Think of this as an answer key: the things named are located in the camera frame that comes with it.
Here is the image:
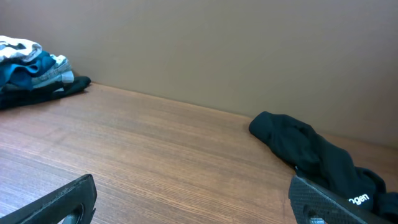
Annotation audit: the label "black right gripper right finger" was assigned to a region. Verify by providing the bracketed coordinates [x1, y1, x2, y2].
[289, 175, 392, 224]

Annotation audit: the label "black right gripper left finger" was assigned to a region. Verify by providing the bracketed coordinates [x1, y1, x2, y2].
[1, 174, 97, 224]

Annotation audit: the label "white t-shirt black print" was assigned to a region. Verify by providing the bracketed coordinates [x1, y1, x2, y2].
[1, 35, 42, 62]

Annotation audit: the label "black garment right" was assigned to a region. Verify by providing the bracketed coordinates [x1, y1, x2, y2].
[249, 111, 397, 223]

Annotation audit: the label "black folded garment left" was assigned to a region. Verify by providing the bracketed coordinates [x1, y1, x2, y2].
[1, 77, 91, 110]

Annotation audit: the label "light grey folded garment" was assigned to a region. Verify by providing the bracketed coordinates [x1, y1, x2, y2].
[32, 55, 75, 88]

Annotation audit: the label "blue button shirt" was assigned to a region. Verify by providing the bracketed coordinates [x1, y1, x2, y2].
[1, 51, 56, 90]

